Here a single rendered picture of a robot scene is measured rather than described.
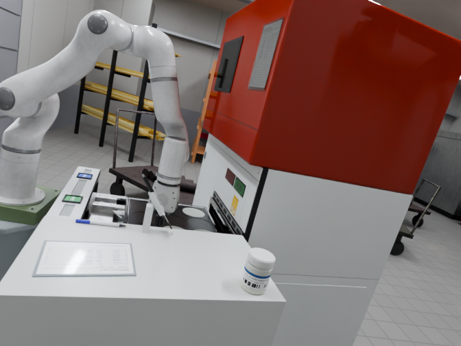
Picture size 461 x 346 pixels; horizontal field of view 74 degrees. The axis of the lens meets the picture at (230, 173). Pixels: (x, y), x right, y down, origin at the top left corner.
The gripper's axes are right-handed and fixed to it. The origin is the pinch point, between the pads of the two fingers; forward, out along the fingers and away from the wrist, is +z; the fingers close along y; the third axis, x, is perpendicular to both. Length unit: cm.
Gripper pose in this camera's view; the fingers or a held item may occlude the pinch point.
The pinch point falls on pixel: (160, 221)
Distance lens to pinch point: 116.8
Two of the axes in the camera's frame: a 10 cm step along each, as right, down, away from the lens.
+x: 1.5, -1.9, 9.7
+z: -2.4, 9.4, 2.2
